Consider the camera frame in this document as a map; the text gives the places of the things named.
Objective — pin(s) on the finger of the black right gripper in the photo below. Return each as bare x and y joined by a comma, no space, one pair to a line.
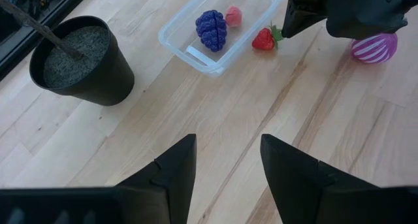
365,15
303,8

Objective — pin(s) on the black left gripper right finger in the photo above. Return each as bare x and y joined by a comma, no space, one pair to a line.
294,185

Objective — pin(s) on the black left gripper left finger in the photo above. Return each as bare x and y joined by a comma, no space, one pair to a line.
176,185

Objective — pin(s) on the purple white striped onion toy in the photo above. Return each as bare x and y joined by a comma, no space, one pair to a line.
375,51

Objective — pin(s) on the pink peach toy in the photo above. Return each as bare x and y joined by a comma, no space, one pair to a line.
233,16

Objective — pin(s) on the red strawberry toy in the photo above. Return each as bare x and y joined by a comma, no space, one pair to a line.
263,41

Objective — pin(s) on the purple blackberry toy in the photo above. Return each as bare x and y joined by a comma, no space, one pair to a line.
211,29

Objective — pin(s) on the clear plastic food container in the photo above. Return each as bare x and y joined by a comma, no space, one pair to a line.
202,59

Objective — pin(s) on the green plant in black pot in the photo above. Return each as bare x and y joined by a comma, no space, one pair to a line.
107,80

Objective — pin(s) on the brown stick in pot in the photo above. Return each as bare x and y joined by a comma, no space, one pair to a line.
70,2

